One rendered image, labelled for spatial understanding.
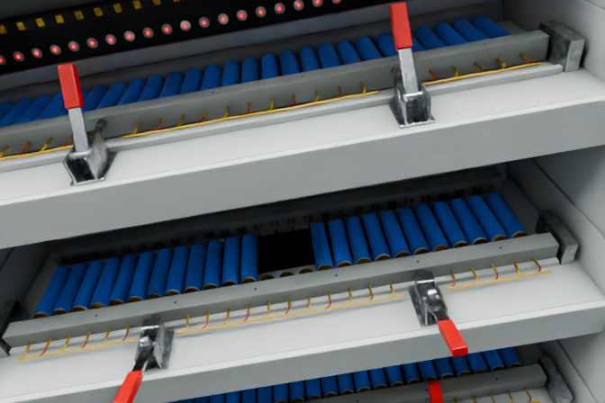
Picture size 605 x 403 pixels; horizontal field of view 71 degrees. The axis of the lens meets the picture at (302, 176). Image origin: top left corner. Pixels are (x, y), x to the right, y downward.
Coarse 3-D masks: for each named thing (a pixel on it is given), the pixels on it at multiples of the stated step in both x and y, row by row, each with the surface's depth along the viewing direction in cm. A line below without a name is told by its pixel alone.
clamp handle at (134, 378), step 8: (144, 344) 40; (152, 344) 40; (144, 352) 39; (144, 360) 38; (136, 368) 37; (144, 368) 37; (128, 376) 36; (136, 376) 36; (128, 384) 35; (136, 384) 35; (120, 392) 34; (128, 392) 34; (136, 392) 35; (120, 400) 33; (128, 400) 33
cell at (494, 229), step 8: (472, 200) 49; (480, 200) 48; (472, 208) 49; (480, 208) 48; (488, 208) 48; (480, 216) 47; (488, 216) 46; (480, 224) 47; (488, 224) 46; (496, 224) 45; (488, 232) 45; (496, 232) 44; (504, 232) 44
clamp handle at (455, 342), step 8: (432, 296) 39; (432, 304) 38; (432, 312) 38; (440, 312) 37; (440, 320) 36; (448, 320) 36; (440, 328) 35; (448, 328) 35; (456, 328) 35; (448, 336) 34; (456, 336) 34; (448, 344) 33; (456, 344) 33; (464, 344) 33; (456, 352) 33; (464, 352) 33
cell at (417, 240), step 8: (408, 208) 49; (400, 216) 49; (408, 216) 48; (408, 224) 47; (416, 224) 47; (408, 232) 47; (416, 232) 46; (408, 240) 46; (416, 240) 45; (424, 240) 45; (416, 248) 45; (424, 248) 45
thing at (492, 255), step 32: (416, 256) 43; (448, 256) 42; (480, 256) 42; (512, 256) 42; (544, 256) 42; (224, 288) 44; (256, 288) 43; (288, 288) 42; (320, 288) 42; (352, 288) 43; (448, 288) 41; (32, 320) 44; (64, 320) 43; (96, 320) 43; (128, 320) 43; (256, 320) 42; (64, 352) 42
